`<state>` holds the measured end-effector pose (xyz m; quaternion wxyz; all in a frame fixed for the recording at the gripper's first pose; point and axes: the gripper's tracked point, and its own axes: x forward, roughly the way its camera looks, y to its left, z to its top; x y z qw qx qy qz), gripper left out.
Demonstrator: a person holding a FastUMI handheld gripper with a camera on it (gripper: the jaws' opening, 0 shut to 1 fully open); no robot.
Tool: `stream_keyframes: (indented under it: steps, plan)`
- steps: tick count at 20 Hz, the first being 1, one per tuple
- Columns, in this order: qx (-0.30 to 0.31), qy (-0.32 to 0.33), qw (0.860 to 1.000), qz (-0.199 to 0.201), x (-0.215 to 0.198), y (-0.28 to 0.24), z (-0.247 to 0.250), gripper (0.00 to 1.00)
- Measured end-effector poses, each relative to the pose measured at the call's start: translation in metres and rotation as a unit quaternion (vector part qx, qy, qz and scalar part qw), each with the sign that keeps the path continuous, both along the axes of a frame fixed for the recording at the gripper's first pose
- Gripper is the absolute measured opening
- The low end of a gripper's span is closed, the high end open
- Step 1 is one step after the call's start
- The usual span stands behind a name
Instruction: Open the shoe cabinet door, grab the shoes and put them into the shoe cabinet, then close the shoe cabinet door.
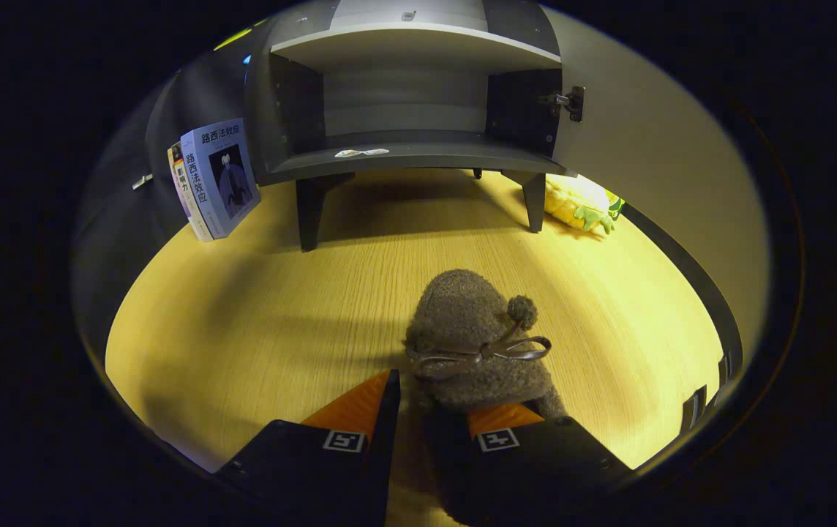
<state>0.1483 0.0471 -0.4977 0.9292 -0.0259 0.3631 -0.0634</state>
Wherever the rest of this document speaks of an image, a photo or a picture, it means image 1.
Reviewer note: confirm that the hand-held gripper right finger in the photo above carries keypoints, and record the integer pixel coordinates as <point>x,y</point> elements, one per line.
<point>535,476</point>

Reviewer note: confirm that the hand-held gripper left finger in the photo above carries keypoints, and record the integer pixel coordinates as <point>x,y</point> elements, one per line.
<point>391,439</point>

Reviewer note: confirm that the brown fluffy shoe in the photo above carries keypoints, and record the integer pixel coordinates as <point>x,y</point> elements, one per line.
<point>462,315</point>

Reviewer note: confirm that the grey shoe cabinet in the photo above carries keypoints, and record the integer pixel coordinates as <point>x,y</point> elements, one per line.
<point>404,157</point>

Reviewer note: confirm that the beige shoe cabinet door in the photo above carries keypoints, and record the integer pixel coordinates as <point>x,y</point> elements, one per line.
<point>667,161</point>

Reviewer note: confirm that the metal door hinge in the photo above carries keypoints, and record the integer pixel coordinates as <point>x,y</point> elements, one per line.
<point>565,101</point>

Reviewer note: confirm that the yellow pineapple plush toy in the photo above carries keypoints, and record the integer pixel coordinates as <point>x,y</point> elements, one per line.
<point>572,201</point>

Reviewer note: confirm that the blue book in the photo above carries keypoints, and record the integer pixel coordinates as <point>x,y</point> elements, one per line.
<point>224,176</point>

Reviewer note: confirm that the black backdrop cloth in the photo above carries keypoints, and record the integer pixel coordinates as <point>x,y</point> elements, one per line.
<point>118,219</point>

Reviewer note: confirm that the silver clip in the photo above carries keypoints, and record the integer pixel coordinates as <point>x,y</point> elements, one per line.
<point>142,181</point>

